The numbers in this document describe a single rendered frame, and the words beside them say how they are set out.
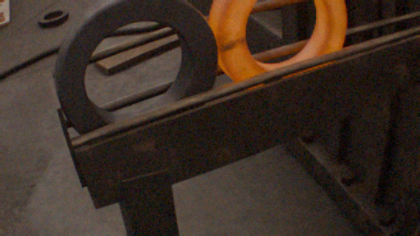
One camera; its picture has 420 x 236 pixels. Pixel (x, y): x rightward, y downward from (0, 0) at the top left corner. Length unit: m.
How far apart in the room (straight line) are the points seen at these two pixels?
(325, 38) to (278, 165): 0.91
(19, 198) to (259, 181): 0.71
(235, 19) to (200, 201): 0.90
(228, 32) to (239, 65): 0.04
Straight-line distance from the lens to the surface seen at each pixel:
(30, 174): 1.68
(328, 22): 0.70
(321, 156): 1.49
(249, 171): 1.56
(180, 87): 0.64
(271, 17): 1.86
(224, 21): 0.61
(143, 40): 0.66
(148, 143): 0.62
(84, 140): 0.60
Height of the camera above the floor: 0.95
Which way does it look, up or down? 32 degrees down
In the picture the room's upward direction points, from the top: 4 degrees counter-clockwise
